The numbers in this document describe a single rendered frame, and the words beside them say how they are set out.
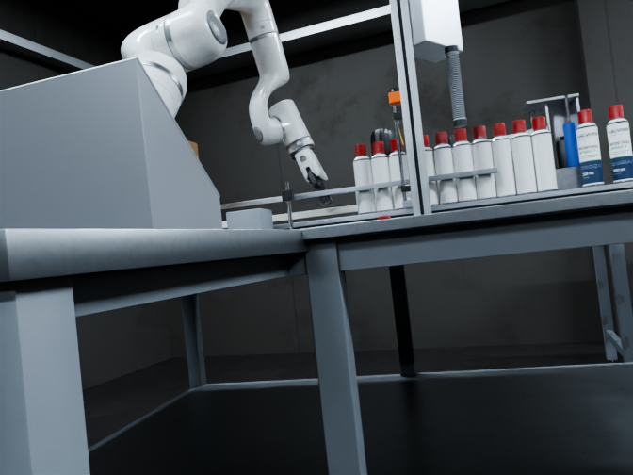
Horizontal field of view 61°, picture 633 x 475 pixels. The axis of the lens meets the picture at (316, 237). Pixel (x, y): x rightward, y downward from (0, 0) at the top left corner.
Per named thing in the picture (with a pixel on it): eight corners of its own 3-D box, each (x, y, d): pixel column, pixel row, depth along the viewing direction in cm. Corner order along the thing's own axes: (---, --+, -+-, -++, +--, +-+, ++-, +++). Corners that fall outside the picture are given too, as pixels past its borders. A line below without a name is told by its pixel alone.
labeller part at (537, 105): (570, 105, 159) (570, 102, 159) (579, 95, 148) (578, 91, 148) (521, 112, 162) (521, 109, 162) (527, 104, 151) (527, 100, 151)
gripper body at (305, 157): (308, 140, 157) (324, 174, 156) (316, 146, 167) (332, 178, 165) (285, 153, 158) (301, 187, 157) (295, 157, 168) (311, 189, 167)
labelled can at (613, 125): (632, 183, 144) (623, 106, 144) (639, 180, 139) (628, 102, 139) (610, 185, 145) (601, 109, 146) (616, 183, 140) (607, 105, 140)
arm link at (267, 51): (235, 38, 149) (267, 145, 154) (284, 30, 157) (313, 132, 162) (223, 47, 157) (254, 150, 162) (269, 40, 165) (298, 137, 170)
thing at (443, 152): (458, 204, 154) (449, 133, 155) (458, 203, 149) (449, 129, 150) (439, 205, 155) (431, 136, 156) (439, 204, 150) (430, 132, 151)
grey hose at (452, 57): (467, 126, 143) (458, 48, 144) (467, 123, 140) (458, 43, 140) (453, 128, 144) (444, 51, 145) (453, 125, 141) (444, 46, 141)
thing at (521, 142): (535, 194, 149) (527, 121, 150) (539, 192, 144) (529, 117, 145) (515, 197, 150) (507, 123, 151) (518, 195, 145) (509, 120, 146)
